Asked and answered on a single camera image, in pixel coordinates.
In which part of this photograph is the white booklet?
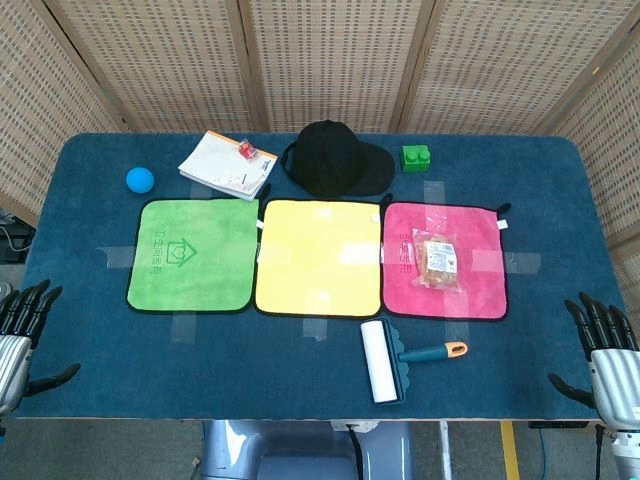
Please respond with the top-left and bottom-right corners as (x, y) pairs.
(177, 129), (279, 202)

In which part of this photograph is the transparent small snack bag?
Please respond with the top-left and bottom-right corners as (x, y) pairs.
(410, 226), (462, 293)

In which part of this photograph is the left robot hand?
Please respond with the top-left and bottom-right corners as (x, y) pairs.
(0, 279), (82, 417)

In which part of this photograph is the blue ball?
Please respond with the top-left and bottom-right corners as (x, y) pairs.
(125, 166), (155, 195)

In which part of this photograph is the blue table mat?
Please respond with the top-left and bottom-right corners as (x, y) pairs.
(14, 131), (614, 422)

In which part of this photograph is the green toy brick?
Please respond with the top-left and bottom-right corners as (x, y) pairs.
(399, 144), (434, 174)

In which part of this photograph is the black baseball cap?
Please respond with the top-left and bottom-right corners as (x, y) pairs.
(281, 119), (396, 198)

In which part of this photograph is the teal lint roller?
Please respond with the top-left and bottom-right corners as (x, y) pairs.
(360, 317), (470, 406)

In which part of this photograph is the black cable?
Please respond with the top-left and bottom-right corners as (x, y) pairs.
(345, 423), (369, 480)

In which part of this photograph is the green cloth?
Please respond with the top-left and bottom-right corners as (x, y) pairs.
(125, 197), (261, 315)

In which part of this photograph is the pink cloth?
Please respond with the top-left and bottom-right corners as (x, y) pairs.
(381, 201), (513, 324)

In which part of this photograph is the woven folding screen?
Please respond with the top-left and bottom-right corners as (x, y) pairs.
(0, 0), (640, 321)

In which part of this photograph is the yellow cloth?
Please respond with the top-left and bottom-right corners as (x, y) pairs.
(253, 199), (385, 318)

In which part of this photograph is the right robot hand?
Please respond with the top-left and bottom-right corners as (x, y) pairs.
(547, 291), (640, 437)

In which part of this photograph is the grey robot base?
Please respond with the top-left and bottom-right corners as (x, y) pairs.
(192, 419), (417, 480)

